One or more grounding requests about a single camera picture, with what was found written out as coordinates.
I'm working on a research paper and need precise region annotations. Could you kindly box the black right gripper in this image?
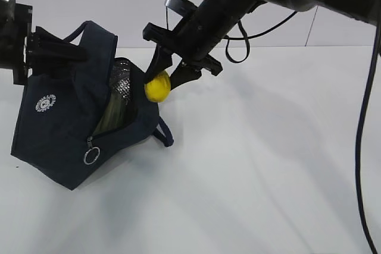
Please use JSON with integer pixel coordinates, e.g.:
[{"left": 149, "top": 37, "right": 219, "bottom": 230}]
[{"left": 143, "top": 8, "right": 222, "bottom": 90}]

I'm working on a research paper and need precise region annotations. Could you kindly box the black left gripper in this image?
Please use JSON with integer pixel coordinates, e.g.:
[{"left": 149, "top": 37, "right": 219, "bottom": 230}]
[{"left": 1, "top": 4, "right": 88, "bottom": 85}]

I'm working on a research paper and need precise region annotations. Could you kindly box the yellow lemon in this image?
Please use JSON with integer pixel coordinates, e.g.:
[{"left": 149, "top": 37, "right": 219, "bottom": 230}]
[{"left": 144, "top": 71, "right": 171, "bottom": 103}]

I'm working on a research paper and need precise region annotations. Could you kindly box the navy blue lunch bag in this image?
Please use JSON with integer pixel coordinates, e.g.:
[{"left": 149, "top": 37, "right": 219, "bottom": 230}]
[{"left": 11, "top": 21, "right": 174, "bottom": 190}]

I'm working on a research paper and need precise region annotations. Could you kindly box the glass container with green lid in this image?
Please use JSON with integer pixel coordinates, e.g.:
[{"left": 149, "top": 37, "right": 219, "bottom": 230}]
[{"left": 92, "top": 92, "right": 129, "bottom": 136}]

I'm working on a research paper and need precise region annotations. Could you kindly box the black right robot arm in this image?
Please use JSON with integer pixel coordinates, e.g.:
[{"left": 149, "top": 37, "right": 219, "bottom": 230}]
[{"left": 143, "top": 0, "right": 380, "bottom": 88}]

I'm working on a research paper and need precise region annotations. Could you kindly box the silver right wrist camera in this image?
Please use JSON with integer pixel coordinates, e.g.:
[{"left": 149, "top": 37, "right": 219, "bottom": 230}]
[{"left": 165, "top": 0, "right": 198, "bottom": 17}]

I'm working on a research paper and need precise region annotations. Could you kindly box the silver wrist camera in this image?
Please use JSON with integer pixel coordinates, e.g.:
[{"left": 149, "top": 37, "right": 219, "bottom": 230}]
[
  {"left": 1, "top": 0, "right": 16, "bottom": 21},
  {"left": 165, "top": 0, "right": 198, "bottom": 17}
]

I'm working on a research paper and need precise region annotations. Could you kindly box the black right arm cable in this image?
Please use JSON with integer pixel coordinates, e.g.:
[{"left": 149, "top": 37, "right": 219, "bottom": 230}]
[{"left": 224, "top": 0, "right": 381, "bottom": 254}]

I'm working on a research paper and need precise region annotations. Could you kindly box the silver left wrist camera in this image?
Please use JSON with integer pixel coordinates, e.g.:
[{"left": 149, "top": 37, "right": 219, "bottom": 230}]
[{"left": 1, "top": 0, "right": 16, "bottom": 21}]

